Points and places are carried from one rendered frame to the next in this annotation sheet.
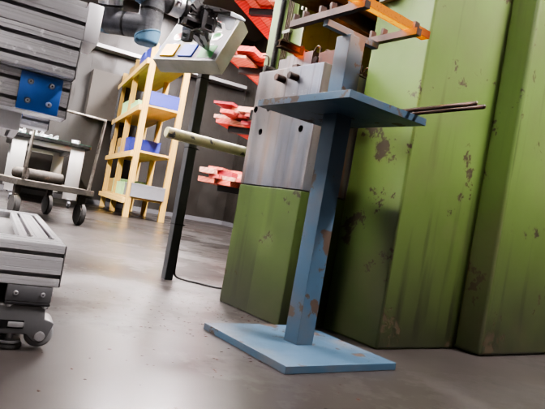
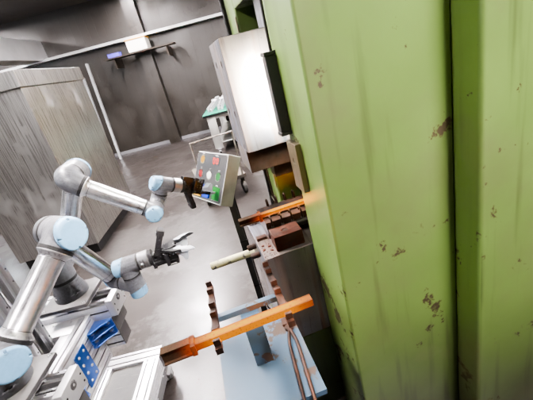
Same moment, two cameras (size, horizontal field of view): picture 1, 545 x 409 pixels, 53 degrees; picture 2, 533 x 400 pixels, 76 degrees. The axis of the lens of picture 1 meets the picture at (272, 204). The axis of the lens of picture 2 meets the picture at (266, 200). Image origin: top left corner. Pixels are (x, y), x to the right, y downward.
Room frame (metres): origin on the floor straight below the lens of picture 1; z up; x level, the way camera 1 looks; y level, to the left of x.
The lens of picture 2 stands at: (0.88, -0.69, 1.64)
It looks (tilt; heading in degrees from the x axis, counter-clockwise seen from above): 23 degrees down; 28
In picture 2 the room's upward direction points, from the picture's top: 15 degrees counter-clockwise
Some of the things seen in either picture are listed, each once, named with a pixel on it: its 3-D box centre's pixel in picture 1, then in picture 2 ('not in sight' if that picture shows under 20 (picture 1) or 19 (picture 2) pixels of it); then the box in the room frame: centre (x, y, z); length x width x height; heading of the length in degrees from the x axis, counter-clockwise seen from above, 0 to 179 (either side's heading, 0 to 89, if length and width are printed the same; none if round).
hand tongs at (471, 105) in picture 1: (392, 114); (301, 371); (1.55, -0.29, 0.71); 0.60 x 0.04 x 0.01; 31
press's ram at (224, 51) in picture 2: not in sight; (281, 83); (2.18, -0.18, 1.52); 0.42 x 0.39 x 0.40; 127
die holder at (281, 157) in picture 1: (333, 143); (320, 259); (2.18, -0.20, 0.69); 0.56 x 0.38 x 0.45; 127
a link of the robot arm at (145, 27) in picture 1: (143, 26); (133, 283); (1.70, 0.49, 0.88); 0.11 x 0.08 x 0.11; 83
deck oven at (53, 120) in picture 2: not in sight; (44, 164); (3.52, 3.67, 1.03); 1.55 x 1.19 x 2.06; 28
